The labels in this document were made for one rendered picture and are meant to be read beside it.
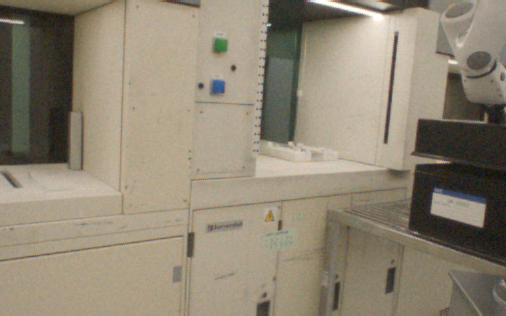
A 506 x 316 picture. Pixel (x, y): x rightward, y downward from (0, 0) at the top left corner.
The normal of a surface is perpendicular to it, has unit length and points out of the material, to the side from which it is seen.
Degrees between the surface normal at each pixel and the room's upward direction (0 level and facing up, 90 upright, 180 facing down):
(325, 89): 90
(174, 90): 90
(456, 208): 90
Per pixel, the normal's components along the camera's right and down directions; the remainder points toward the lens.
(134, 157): 0.59, 0.15
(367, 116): -0.81, 0.03
